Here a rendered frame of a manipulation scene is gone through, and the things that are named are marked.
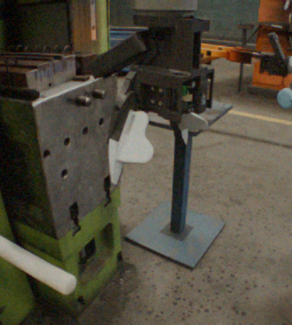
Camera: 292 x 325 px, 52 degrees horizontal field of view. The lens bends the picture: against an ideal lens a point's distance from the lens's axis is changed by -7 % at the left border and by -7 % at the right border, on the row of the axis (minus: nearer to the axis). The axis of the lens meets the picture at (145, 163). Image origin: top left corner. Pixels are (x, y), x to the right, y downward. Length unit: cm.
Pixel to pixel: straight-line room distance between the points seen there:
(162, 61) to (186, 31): 5
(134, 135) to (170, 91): 7
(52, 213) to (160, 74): 70
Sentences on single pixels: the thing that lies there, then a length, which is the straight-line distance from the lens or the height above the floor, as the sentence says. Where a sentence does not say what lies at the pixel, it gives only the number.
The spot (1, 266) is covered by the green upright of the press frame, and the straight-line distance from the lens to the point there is 120.
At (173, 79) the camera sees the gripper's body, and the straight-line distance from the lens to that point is 34.
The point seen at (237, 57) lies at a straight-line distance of 126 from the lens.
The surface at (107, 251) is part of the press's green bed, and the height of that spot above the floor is 16.
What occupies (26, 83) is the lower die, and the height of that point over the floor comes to 95.
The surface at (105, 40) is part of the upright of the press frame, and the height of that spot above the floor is 98.
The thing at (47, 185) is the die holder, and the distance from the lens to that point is 92.
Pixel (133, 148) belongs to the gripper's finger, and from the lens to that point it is 37.
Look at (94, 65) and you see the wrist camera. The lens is 44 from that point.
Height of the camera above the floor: 115
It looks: 29 degrees down
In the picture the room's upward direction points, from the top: straight up
